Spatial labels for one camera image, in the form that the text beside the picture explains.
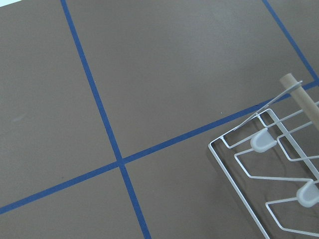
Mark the white wire cup holder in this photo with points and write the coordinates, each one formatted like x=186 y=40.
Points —
x=271 y=159

